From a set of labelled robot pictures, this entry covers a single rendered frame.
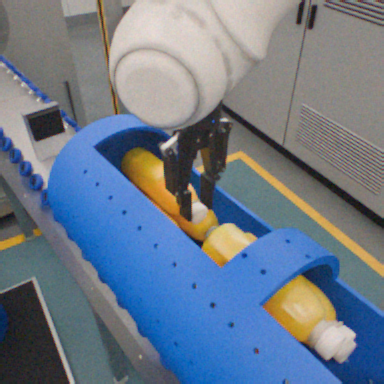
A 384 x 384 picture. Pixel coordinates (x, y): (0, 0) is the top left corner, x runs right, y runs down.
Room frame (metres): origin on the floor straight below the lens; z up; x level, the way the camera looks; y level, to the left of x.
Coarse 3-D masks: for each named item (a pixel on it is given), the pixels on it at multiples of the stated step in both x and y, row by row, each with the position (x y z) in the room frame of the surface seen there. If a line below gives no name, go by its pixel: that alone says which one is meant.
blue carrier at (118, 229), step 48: (96, 144) 0.57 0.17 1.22; (144, 144) 0.69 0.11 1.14; (48, 192) 0.55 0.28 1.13; (96, 192) 0.47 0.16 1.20; (96, 240) 0.41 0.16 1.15; (144, 240) 0.37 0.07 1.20; (192, 240) 0.56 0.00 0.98; (288, 240) 0.34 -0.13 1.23; (144, 288) 0.31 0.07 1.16; (192, 288) 0.28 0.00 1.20; (240, 288) 0.27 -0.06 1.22; (336, 288) 0.36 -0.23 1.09; (192, 336) 0.24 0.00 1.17; (240, 336) 0.22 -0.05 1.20; (288, 336) 0.21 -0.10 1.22
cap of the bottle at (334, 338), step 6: (330, 330) 0.24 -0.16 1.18; (336, 330) 0.24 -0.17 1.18; (324, 336) 0.23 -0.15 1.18; (330, 336) 0.23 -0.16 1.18; (336, 336) 0.23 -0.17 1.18; (342, 336) 0.23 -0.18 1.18; (318, 342) 0.23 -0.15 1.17; (324, 342) 0.23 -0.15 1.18; (330, 342) 0.22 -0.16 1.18; (336, 342) 0.22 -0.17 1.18; (342, 342) 0.23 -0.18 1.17; (318, 348) 0.22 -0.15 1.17; (324, 348) 0.22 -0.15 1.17; (330, 348) 0.22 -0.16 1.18; (336, 348) 0.23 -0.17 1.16; (324, 354) 0.22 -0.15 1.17; (330, 354) 0.22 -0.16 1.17
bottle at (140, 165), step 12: (132, 156) 0.64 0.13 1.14; (144, 156) 0.64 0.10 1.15; (132, 168) 0.62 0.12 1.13; (144, 168) 0.61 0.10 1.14; (156, 168) 0.60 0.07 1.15; (132, 180) 0.62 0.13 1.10; (144, 180) 0.59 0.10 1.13; (156, 180) 0.57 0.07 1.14; (156, 192) 0.55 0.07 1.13; (168, 192) 0.54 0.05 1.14; (192, 192) 0.55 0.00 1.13; (168, 204) 0.53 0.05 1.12; (192, 204) 0.52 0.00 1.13
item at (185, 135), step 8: (216, 112) 0.49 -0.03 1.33; (200, 120) 0.48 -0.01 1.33; (208, 120) 0.48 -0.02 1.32; (216, 120) 0.49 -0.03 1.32; (184, 128) 0.49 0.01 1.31; (192, 128) 0.48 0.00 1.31; (200, 128) 0.48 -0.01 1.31; (208, 128) 0.52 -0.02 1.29; (216, 128) 0.53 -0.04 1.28; (184, 136) 0.49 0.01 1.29; (192, 136) 0.50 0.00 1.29; (200, 136) 0.51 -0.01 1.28; (184, 144) 0.49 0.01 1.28; (200, 144) 0.51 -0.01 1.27
